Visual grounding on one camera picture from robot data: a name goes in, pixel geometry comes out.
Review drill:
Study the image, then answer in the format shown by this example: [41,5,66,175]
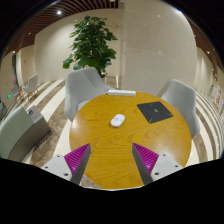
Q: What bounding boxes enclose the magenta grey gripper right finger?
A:
[132,143,182,185]

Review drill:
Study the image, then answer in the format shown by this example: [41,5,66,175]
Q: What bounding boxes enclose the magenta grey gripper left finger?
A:
[42,144,91,185]

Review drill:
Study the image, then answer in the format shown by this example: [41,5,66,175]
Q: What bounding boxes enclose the black mouse pad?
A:
[137,101,173,124]

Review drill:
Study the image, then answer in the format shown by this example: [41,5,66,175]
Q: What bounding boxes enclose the white computer mouse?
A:
[110,114,125,127]

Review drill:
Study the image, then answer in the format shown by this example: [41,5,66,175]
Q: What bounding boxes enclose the round wooden table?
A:
[69,92,191,189]

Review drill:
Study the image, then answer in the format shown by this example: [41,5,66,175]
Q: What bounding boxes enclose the grey armchair right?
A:
[162,79,200,139]

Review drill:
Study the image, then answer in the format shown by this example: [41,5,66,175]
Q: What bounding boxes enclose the grey armchair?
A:
[162,79,200,139]
[64,67,112,121]

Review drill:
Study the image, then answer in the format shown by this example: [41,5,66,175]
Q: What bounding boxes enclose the grey armchair left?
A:
[64,67,112,121]

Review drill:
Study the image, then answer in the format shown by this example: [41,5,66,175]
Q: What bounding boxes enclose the white chair far left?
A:
[23,74,38,96]

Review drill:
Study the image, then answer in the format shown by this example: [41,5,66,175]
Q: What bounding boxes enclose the green potted plant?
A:
[63,16,117,78]

